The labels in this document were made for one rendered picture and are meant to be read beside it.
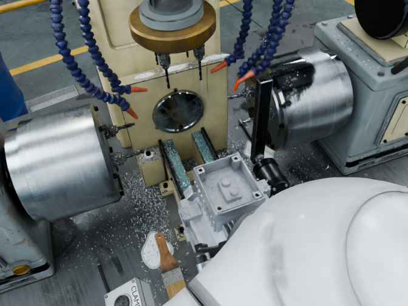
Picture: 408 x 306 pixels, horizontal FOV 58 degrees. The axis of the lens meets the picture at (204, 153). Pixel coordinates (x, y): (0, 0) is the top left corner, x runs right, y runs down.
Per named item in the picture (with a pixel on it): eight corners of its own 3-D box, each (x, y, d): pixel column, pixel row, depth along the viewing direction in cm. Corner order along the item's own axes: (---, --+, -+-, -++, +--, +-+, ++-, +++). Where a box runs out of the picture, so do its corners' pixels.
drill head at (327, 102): (217, 119, 115) (216, 50, 96) (333, 86, 123) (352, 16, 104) (251, 179, 99) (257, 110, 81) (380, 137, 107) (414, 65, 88)
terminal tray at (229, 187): (193, 189, 79) (191, 167, 73) (238, 173, 81) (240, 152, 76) (215, 235, 71) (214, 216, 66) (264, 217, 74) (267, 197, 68)
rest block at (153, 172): (141, 173, 117) (133, 149, 108) (162, 167, 118) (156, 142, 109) (145, 188, 113) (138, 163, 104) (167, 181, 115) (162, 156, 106)
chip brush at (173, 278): (149, 237, 102) (149, 235, 102) (167, 231, 103) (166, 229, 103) (172, 308, 89) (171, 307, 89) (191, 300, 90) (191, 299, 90)
